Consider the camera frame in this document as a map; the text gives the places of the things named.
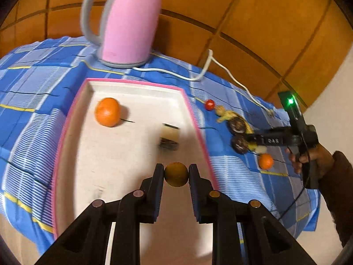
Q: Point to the small tan round fruit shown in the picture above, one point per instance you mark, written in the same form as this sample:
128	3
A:
176	174

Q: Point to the white tray with pink rim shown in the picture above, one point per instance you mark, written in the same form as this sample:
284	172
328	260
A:
115	157

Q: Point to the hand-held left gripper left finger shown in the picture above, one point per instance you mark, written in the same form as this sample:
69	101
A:
160	193

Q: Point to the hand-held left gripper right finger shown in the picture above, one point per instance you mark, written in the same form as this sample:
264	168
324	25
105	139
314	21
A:
192	193

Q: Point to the person's right hand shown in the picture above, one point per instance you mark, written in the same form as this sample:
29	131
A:
324	157

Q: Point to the spotted yellow banana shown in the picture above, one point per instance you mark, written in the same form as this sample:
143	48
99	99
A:
230	115

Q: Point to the small brown walnut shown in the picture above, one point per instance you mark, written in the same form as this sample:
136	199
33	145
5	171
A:
220	110

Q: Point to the blue plaid tablecloth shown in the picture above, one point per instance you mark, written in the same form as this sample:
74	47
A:
33	102

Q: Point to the red cherry tomato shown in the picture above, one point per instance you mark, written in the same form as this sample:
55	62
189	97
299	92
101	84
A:
210	105

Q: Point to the pink electric kettle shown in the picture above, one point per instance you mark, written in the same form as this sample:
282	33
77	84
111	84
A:
129	19

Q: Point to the dark brown round fruit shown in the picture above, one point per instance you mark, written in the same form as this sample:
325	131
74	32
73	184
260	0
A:
236	124
239	144

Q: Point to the orange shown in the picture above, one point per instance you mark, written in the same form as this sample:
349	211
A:
107	112
266	162

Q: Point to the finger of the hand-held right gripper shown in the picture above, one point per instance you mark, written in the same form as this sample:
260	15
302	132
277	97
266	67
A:
252	140

